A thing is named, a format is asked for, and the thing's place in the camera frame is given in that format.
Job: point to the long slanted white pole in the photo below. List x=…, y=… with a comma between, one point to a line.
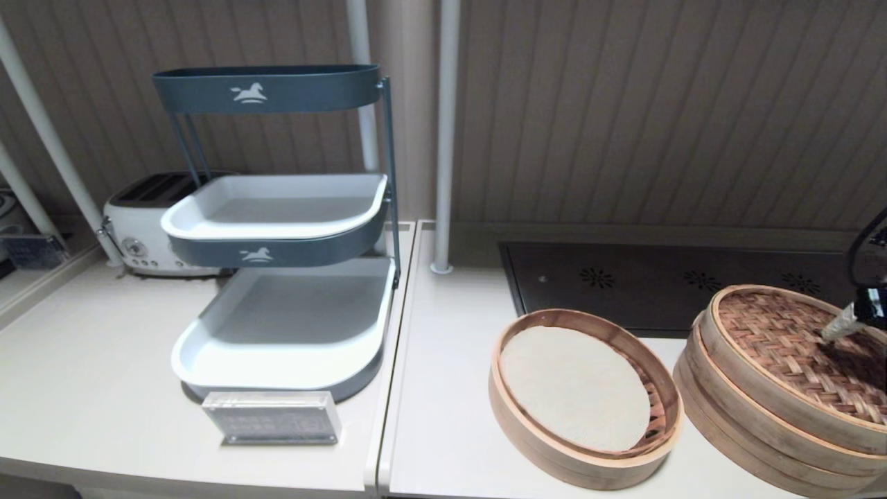
x=59, y=138

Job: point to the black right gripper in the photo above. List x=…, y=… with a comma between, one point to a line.
x=874, y=308

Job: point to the white upright support pole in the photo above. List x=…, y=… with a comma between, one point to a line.
x=360, y=34
x=447, y=104

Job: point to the round mesh steamer liner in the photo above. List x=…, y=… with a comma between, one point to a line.
x=575, y=388

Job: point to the right bamboo steamer with lid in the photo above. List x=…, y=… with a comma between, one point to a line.
x=721, y=416

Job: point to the white retro toaster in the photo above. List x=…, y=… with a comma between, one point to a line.
x=135, y=229

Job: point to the bamboo steamer basket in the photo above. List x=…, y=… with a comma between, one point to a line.
x=727, y=454
x=527, y=443

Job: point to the grey three-tier tray rack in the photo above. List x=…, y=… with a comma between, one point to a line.
x=277, y=91

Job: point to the clear acrylic warning sign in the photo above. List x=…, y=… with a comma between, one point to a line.
x=277, y=419

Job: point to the short slanted white pole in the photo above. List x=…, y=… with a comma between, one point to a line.
x=28, y=196

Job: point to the white round appliance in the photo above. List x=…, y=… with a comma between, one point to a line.
x=7, y=213

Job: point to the woven bamboo steamer lid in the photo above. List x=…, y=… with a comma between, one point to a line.
x=769, y=333

